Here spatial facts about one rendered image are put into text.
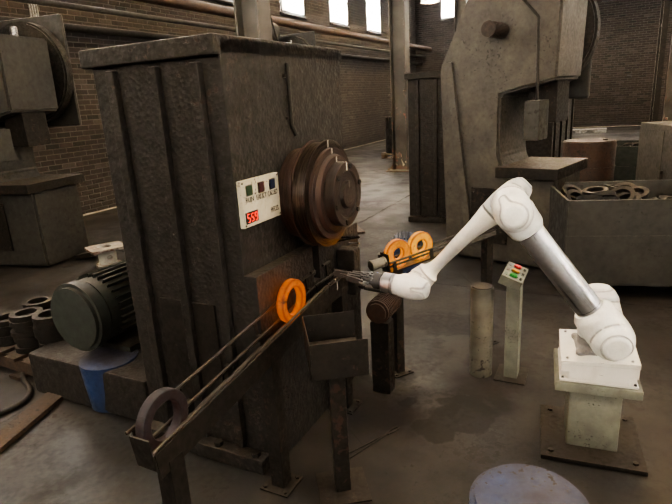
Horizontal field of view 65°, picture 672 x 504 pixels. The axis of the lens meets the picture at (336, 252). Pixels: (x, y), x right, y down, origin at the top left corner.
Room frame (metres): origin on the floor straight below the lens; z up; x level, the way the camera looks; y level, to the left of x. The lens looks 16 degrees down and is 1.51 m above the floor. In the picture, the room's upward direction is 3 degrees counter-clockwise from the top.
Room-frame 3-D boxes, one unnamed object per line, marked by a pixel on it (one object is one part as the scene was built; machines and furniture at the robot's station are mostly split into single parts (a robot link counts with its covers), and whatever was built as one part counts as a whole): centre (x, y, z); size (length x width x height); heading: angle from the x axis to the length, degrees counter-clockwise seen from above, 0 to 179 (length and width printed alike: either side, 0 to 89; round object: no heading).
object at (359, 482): (1.78, 0.03, 0.36); 0.26 x 0.20 x 0.72; 8
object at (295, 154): (2.38, 0.11, 1.12); 0.47 x 0.10 x 0.47; 153
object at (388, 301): (2.57, -0.23, 0.27); 0.22 x 0.13 x 0.53; 153
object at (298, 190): (2.34, 0.04, 1.11); 0.47 x 0.06 x 0.47; 153
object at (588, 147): (6.36, -3.08, 0.45); 0.59 x 0.59 x 0.89
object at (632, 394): (2.02, -1.08, 0.33); 0.32 x 0.32 x 0.04; 69
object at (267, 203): (2.09, 0.29, 1.15); 0.26 x 0.02 x 0.18; 153
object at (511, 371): (2.61, -0.93, 0.31); 0.24 x 0.16 x 0.62; 153
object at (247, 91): (2.53, 0.42, 0.88); 1.08 x 0.73 x 1.76; 153
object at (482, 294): (2.64, -0.77, 0.26); 0.12 x 0.12 x 0.52
